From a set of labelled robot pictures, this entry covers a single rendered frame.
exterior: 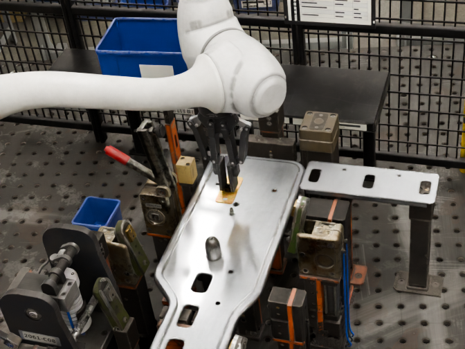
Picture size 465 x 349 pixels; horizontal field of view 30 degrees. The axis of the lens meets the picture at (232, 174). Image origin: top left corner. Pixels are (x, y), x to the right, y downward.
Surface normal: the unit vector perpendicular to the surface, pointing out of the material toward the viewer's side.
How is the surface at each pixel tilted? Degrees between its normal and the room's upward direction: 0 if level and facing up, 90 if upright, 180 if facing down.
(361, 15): 90
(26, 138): 0
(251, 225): 0
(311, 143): 89
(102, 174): 0
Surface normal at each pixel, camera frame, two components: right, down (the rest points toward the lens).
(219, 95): -0.41, 0.55
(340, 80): -0.11, -0.77
